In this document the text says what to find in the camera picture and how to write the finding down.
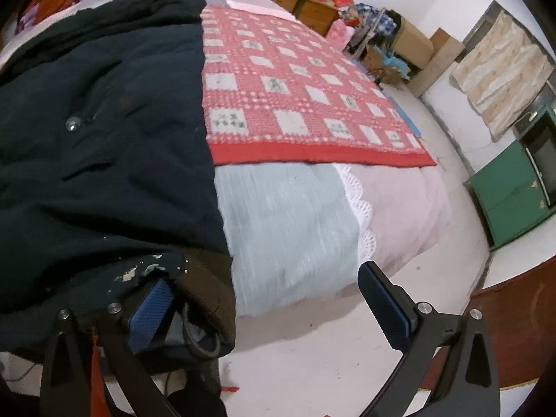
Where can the pink bag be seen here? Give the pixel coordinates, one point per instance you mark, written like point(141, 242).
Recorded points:
point(339, 34)

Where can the large cardboard box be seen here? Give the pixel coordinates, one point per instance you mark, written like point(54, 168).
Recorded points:
point(412, 41)

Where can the beige patterned curtain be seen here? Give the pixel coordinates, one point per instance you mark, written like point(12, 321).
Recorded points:
point(499, 74)

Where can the brown wooden board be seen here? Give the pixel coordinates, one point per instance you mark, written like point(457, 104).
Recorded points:
point(521, 321)

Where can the black television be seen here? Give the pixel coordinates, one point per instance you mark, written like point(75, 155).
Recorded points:
point(541, 147)

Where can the dark navy padded jacket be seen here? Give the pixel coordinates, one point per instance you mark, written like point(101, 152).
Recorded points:
point(108, 139)

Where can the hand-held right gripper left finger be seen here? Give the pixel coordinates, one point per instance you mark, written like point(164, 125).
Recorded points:
point(150, 312)

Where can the cardboard boxes clutter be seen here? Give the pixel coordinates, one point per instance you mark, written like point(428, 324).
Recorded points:
point(438, 63)

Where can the patchwork bed quilt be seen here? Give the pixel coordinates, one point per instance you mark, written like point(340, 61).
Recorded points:
point(282, 234)

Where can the red checkered blanket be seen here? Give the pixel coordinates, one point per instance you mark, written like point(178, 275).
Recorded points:
point(304, 95)

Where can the small cardboard box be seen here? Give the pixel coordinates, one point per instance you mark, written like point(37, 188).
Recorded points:
point(380, 63)

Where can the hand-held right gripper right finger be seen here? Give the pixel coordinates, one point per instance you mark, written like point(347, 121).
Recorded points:
point(386, 308)

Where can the green cabinet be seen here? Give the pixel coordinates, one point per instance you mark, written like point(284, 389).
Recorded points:
point(508, 195)

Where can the plaid clothing pile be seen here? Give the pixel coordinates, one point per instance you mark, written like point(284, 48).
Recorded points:
point(369, 19)

